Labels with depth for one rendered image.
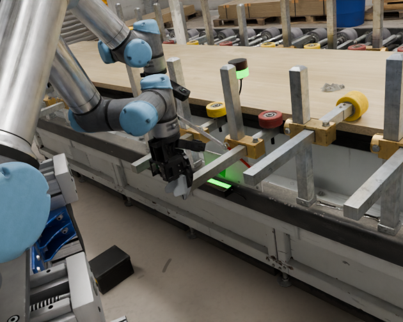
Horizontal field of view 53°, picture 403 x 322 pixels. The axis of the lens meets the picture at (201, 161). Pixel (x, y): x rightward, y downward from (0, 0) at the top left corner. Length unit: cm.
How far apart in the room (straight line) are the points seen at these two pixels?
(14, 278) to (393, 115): 82
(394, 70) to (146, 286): 159
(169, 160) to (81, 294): 49
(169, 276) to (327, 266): 81
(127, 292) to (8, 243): 168
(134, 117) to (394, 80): 57
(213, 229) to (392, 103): 133
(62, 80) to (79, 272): 40
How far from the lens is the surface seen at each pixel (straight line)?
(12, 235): 52
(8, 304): 67
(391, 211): 114
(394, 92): 99
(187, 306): 200
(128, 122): 92
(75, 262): 76
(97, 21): 111
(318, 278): 181
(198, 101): 169
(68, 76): 90
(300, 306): 193
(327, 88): 157
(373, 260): 130
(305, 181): 123
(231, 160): 126
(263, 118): 137
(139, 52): 112
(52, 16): 64
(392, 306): 173
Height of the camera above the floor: 143
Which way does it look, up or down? 27 degrees down
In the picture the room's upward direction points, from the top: 11 degrees counter-clockwise
